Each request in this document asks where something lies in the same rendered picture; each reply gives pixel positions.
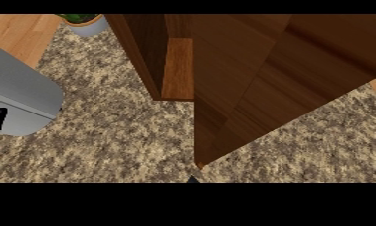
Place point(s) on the grey rounded appliance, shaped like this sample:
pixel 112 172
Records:
pixel 24 97

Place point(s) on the grey plant pot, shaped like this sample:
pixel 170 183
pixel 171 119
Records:
pixel 87 24

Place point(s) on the brown wooden cabinet door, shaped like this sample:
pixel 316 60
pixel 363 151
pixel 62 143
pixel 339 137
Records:
pixel 254 84

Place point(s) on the brown wooden cabinet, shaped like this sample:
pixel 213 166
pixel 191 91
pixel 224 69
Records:
pixel 176 67

